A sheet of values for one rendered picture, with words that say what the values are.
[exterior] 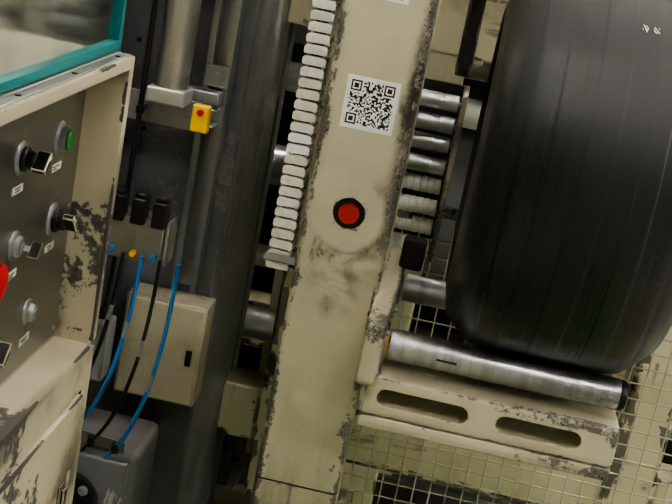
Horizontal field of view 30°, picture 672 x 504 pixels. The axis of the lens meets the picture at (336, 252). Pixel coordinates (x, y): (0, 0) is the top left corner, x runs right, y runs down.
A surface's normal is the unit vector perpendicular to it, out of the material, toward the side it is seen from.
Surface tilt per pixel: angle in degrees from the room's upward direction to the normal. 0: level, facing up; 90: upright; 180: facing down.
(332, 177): 90
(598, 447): 90
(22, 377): 0
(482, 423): 90
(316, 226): 90
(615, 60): 51
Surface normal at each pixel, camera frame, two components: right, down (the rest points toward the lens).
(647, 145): -0.06, -0.05
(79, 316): -0.13, 0.26
